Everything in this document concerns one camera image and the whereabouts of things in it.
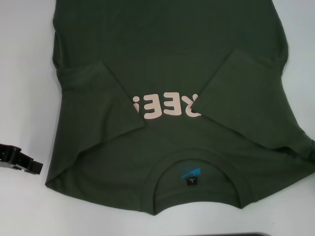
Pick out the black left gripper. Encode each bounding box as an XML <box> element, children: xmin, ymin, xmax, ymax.
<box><xmin>0</xmin><ymin>143</ymin><xmax>44</xmax><ymax>176</ymax></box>

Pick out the dark green FREE! t-shirt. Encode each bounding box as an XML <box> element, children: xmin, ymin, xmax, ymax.
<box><xmin>44</xmin><ymin>0</ymin><xmax>315</xmax><ymax>210</ymax></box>

